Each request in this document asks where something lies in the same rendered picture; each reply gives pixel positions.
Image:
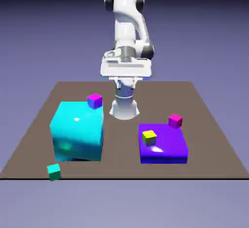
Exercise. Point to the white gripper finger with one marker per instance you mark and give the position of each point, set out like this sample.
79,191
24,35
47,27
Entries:
117,84
133,84

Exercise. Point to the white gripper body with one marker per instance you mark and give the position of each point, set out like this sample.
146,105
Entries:
125,70

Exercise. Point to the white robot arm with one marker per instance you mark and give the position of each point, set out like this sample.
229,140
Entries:
124,29

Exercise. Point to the small magenta cube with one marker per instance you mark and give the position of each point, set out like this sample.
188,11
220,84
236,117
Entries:
95,101

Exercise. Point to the small yellow cube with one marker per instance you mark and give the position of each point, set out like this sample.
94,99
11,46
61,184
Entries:
149,137

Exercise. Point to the small pink cube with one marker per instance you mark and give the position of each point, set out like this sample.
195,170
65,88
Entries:
175,121

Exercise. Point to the small teal cube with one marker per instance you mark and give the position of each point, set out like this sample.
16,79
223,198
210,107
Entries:
54,172

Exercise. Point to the large cyan box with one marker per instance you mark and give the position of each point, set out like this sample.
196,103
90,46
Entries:
77,130

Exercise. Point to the large violet box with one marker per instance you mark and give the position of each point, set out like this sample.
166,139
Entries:
167,144

